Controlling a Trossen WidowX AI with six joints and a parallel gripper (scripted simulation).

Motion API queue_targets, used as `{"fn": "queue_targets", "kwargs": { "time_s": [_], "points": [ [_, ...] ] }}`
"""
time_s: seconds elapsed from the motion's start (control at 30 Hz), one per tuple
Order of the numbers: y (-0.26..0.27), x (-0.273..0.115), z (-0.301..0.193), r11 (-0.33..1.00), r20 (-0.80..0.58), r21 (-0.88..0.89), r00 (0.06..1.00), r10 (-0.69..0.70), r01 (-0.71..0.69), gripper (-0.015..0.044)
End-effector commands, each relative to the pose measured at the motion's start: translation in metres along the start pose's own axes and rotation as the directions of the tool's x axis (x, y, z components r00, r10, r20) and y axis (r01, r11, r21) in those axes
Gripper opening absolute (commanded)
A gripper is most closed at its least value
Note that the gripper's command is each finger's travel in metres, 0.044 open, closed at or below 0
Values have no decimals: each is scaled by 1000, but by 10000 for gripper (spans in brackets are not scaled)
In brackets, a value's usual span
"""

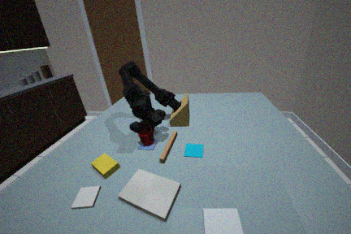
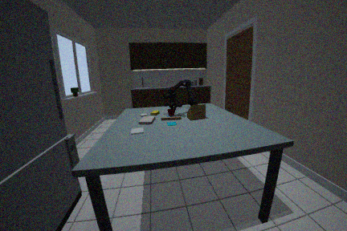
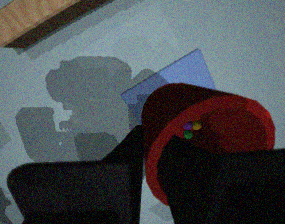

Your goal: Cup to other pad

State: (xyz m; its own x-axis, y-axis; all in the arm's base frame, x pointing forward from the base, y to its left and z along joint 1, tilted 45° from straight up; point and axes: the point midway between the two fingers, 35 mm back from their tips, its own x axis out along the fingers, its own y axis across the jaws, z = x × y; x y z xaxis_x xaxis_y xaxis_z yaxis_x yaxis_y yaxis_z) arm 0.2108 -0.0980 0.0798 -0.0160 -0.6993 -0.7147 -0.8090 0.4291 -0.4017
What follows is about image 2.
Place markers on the dark red cup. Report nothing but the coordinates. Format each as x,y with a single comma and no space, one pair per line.
171,112

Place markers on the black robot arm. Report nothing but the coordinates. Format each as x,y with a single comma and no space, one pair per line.
172,94

